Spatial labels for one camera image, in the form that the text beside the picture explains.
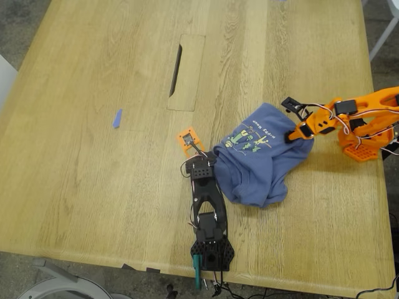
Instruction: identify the white chair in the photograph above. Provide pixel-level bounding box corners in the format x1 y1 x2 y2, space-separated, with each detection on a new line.
0 54 18 110

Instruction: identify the blue printed T-shirt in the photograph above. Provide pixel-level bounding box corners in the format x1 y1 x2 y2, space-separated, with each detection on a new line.
213 102 315 209

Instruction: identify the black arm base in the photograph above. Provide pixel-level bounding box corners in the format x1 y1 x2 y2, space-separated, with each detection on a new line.
190 233 235 272

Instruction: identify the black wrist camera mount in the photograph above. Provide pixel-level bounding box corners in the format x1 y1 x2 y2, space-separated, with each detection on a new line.
281 97 313 123

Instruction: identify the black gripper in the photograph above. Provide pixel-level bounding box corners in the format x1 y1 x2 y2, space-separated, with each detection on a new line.
185 152 218 176

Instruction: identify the black camera cable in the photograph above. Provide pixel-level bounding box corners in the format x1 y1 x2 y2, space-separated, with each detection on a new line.
190 141 272 299

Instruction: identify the grey round chair base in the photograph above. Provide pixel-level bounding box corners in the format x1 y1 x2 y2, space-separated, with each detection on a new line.
17 258 132 299

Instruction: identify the orange arm base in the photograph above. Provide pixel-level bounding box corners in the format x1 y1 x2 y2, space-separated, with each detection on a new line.
338 124 395 163

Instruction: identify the black power cable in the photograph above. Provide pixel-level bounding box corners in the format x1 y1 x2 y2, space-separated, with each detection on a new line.
355 273 399 298

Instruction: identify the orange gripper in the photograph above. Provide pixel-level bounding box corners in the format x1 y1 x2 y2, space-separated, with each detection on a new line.
286 108 339 143

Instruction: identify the teal table clamp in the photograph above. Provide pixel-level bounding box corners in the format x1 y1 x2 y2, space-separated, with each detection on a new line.
192 254 203 290

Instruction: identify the wooden table cable hatch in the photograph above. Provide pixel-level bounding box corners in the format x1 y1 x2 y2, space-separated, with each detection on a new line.
166 33 206 112

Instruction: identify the white chair leg frame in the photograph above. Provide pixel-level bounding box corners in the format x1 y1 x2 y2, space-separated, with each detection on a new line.
369 17 399 62

